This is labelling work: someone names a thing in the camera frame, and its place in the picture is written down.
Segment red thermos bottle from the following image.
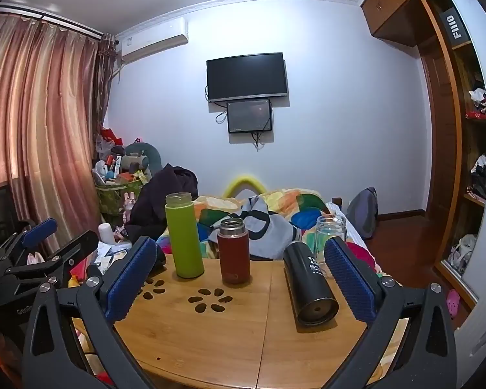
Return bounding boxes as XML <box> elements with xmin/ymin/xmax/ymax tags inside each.
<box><xmin>217</xmin><ymin>218</ymin><xmax>250</xmax><ymax>285</ymax></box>

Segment white plastic bottle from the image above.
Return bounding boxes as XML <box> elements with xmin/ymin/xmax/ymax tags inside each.
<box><xmin>98</xmin><ymin>222</ymin><xmax>116</xmax><ymax>245</ymax></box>

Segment dark purple jacket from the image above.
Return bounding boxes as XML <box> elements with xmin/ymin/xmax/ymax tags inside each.
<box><xmin>124</xmin><ymin>163</ymin><xmax>198</xmax><ymax>243</ymax></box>

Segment green tall bottle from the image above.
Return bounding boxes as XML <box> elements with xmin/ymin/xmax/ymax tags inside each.
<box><xmin>165</xmin><ymin>192</ymin><xmax>204</xmax><ymax>279</ymax></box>

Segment black thermos bottle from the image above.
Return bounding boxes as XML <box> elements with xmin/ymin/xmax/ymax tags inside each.
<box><xmin>283</xmin><ymin>242</ymin><xmax>339</xmax><ymax>327</ymax></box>

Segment clear glass jar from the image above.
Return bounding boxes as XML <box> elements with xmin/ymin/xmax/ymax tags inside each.
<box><xmin>313</xmin><ymin>213</ymin><xmax>347</xmax><ymax>277</ymax></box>

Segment grey backpack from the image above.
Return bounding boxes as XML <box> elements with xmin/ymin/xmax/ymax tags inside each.
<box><xmin>346</xmin><ymin>187</ymin><xmax>378</xmax><ymax>240</ymax></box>

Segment green basket of clutter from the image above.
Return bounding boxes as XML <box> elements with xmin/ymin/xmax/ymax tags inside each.
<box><xmin>92</xmin><ymin>127</ymin><xmax>162</xmax><ymax>217</ymax></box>

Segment colourful patterned quilt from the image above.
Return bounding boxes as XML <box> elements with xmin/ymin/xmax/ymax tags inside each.
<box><xmin>157</xmin><ymin>187</ymin><xmax>384</xmax><ymax>274</ymax></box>

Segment yellow curved pillow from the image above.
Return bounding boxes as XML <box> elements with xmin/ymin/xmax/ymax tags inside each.
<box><xmin>223</xmin><ymin>175</ymin><xmax>267</xmax><ymax>198</ymax></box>

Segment pink striped curtain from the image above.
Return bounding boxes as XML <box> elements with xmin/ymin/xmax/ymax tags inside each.
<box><xmin>0</xmin><ymin>13</ymin><xmax>114</xmax><ymax>252</ymax></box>

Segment white air conditioner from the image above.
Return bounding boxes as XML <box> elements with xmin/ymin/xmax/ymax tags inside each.
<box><xmin>118</xmin><ymin>18</ymin><xmax>189</xmax><ymax>65</ymax></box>

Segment black FiiO box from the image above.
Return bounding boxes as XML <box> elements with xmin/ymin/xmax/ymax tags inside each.
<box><xmin>439</xmin><ymin>7</ymin><xmax>470</xmax><ymax>47</ymax></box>

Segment wooden wardrobe shelving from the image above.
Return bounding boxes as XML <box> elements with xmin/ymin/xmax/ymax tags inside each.
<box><xmin>359</xmin><ymin>0</ymin><xmax>486</xmax><ymax>307</ymax></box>

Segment small black wall monitor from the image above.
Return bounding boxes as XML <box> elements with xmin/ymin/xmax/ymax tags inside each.
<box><xmin>227</xmin><ymin>99</ymin><xmax>273</xmax><ymax>134</ymax></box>

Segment black wall television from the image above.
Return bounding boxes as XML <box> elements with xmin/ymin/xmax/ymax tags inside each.
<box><xmin>206</xmin><ymin>53</ymin><xmax>289</xmax><ymax>103</ymax></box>

